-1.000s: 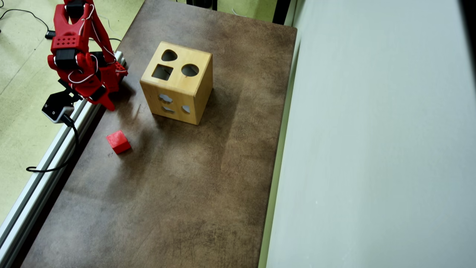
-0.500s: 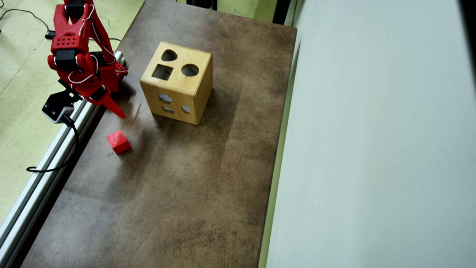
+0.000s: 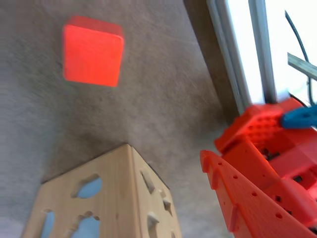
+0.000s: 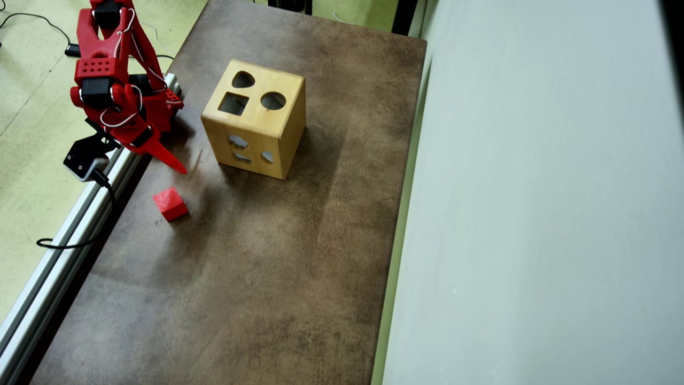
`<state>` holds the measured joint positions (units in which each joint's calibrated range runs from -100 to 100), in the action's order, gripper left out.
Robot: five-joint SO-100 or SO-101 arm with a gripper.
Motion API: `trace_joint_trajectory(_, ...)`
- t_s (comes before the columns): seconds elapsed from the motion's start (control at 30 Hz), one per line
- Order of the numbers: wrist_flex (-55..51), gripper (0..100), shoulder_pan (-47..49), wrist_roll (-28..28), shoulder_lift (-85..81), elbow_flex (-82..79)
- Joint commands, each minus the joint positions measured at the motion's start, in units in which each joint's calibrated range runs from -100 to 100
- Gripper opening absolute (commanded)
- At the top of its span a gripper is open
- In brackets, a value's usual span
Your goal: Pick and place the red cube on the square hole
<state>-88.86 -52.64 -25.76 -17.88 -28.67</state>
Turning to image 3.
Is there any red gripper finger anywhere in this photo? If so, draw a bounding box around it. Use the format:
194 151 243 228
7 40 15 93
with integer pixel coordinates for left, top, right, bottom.
200 150 317 238

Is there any red cube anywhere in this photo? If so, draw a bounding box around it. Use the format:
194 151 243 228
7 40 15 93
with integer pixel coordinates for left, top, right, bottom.
62 16 124 87

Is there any blue bar clamp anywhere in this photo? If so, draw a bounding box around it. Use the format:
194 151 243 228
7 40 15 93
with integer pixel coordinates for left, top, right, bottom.
279 52 317 130

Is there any wooden shape sorter box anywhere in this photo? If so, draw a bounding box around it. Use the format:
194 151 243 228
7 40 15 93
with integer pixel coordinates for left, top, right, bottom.
21 143 183 238

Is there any thin black cable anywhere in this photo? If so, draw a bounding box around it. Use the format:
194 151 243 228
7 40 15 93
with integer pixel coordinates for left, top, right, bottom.
284 9 314 105

